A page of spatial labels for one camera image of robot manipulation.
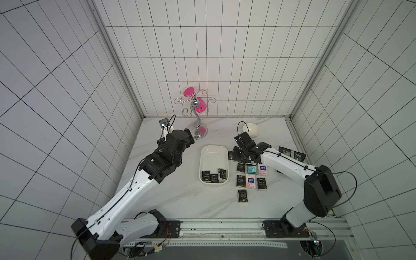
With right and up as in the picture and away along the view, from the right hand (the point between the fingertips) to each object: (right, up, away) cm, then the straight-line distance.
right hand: (227, 156), depth 88 cm
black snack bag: (+39, +1, +12) cm, 41 cm away
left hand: (-25, +12, -16) cm, 32 cm away
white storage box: (-9, -3, +10) cm, 14 cm away
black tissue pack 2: (+7, -13, -2) cm, 15 cm away
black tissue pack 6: (-3, -10, 0) cm, 10 cm away
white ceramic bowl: (+21, +15, +23) cm, 34 cm away
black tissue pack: (+8, -7, +4) cm, 12 cm away
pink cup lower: (-14, +28, +2) cm, 32 cm away
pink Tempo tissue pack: (+20, -8, +2) cm, 22 cm away
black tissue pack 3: (+18, -14, -3) cm, 23 cm away
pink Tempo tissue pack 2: (+12, -13, -2) cm, 18 cm away
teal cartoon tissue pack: (+14, -8, +2) cm, 16 cm away
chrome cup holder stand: (-18, +14, +23) cm, 33 cm away
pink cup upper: (-23, +38, +7) cm, 45 cm away
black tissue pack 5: (-7, -12, -1) cm, 14 cm away
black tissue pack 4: (+7, -19, -6) cm, 21 cm away
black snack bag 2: (+45, -2, +10) cm, 47 cm away
